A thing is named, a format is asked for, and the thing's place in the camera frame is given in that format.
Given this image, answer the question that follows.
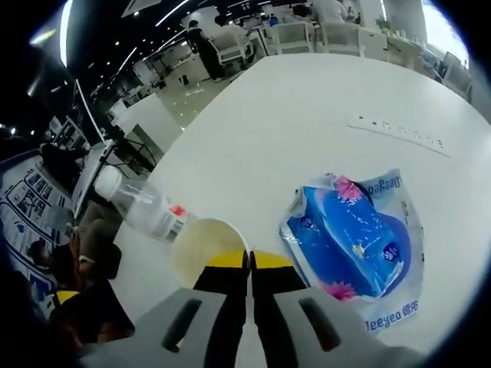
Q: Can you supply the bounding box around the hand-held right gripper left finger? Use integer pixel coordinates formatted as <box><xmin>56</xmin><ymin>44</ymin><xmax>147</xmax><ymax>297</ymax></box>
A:
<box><xmin>78</xmin><ymin>248</ymin><xmax>265</xmax><ymax>368</ymax></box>

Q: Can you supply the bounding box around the white table socket panel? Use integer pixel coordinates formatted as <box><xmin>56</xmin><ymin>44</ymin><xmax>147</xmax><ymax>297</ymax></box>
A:
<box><xmin>347</xmin><ymin>113</ymin><xmax>453</xmax><ymax>158</ymax></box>

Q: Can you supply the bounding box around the blue white poster board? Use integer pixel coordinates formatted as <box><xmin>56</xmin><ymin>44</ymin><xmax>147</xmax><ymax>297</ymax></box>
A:
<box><xmin>0</xmin><ymin>149</ymin><xmax>74</xmax><ymax>319</ymax></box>

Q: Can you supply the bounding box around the clear plastic water bottle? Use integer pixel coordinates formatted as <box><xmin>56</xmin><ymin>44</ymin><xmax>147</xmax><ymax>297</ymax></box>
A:
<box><xmin>94</xmin><ymin>165</ymin><xmax>189</xmax><ymax>243</ymax></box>

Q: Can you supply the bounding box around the blue sponge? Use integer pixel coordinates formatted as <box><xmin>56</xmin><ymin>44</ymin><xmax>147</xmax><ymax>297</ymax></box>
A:
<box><xmin>279</xmin><ymin>166</ymin><xmax>425</xmax><ymax>338</ymax></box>

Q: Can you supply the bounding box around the ceiling air vent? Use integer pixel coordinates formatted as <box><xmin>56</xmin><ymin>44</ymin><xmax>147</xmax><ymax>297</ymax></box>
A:
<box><xmin>121</xmin><ymin>0</ymin><xmax>164</xmax><ymax>18</ymax></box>

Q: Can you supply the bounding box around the white office chair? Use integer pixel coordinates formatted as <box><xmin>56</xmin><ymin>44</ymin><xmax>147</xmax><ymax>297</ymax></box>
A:
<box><xmin>264</xmin><ymin>22</ymin><xmax>311</xmax><ymax>57</ymax></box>
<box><xmin>213</xmin><ymin>32</ymin><xmax>254</xmax><ymax>66</ymax></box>
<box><xmin>320</xmin><ymin>21</ymin><xmax>361</xmax><ymax>57</ymax></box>

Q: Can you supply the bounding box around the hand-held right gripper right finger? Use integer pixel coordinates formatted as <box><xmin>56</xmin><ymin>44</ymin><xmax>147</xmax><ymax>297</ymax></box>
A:
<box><xmin>249</xmin><ymin>251</ymin><xmax>423</xmax><ymax>368</ymax></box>

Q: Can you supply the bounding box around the white paper cup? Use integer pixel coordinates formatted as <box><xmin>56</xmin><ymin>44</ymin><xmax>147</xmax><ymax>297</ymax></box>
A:
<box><xmin>171</xmin><ymin>217</ymin><xmax>249</xmax><ymax>288</ymax></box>

